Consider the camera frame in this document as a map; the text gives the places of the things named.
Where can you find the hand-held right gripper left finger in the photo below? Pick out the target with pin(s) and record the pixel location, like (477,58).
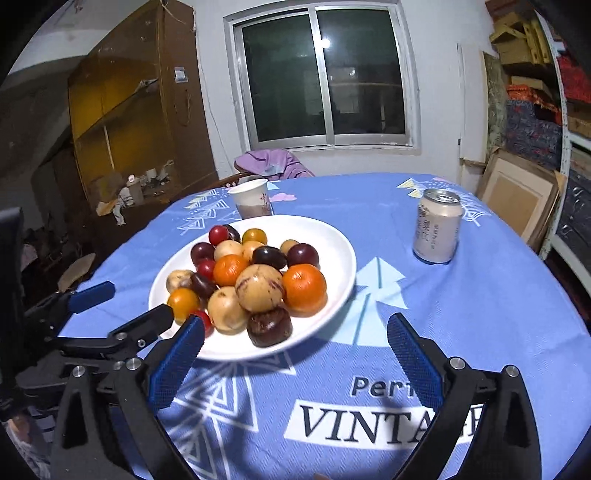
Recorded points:
(178,360)

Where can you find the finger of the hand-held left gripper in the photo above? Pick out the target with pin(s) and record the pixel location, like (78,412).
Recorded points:
(143,325)
(92,295)

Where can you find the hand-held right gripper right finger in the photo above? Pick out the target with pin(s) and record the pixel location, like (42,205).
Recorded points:
(413,360)

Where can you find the red cherry tomato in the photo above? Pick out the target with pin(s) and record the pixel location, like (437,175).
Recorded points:
(205,323)
(217,235)
(206,269)

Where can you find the small tan pepino melon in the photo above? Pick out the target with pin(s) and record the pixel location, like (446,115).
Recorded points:
(288,246)
(179,280)

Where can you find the dark brown water chestnut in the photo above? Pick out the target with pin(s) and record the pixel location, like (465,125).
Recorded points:
(268,327)
(203,286)
(268,257)
(233,233)

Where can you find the large dark red plum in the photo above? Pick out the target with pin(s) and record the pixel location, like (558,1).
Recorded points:
(202,253)

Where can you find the striped tan pepino melon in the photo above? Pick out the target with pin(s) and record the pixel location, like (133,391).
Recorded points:
(258,288)

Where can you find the lone round potato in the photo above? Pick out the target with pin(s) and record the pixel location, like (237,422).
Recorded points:
(251,249)

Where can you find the yellow cherry tomato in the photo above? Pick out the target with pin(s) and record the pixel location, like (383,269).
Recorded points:
(254,235)

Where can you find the white oval plate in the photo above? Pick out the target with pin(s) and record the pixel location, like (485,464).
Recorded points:
(323,240)

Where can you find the small dark red plum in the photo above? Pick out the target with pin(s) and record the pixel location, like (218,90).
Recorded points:
(303,255)

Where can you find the person's left hand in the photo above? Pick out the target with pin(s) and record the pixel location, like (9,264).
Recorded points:
(27,447)

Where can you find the beige hand fan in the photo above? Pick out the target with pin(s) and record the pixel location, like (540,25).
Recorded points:
(78,272)

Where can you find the yellowish orange mandarin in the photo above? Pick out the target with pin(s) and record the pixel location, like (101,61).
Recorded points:
(183,304)

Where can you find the blue printed tablecloth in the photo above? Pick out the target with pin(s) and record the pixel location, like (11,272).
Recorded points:
(415,300)

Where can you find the crumpled white rag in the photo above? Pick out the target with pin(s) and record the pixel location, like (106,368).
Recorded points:
(117,207)

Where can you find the white paper cup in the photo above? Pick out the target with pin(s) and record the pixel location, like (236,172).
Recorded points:
(249,198)

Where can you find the wooden chair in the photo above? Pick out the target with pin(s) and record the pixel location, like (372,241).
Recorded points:
(233,177)

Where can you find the brown wooden cabinet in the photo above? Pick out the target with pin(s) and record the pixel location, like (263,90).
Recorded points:
(138,115)

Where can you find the flat cardboard box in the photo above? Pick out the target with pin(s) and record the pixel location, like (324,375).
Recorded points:
(517,194)

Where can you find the purple cloth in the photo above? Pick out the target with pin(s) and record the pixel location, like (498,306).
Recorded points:
(277,164)

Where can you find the white metal shelf rack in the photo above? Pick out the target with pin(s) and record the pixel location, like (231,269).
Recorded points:
(564,161)

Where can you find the stack of patterned boxes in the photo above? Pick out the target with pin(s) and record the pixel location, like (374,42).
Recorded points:
(531,124)

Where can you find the white board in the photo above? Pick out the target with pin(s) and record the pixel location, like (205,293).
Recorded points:
(471,101)

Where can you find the marble pattern panel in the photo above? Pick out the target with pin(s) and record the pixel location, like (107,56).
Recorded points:
(495,101)

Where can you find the sliding glass window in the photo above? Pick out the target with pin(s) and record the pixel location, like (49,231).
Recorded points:
(286,78)

